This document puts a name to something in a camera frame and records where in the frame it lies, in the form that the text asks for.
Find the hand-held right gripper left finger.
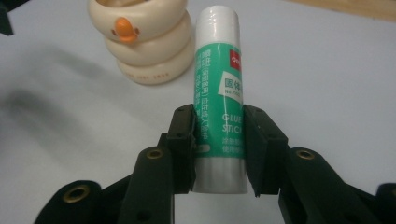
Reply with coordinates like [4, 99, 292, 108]
[157, 104, 198, 194]

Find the green and white glue stick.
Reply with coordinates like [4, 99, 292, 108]
[191, 4, 249, 195]

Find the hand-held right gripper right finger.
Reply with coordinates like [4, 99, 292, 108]
[242, 104, 290, 198]

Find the cream duck pen holder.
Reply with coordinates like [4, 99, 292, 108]
[86, 0, 196, 86]

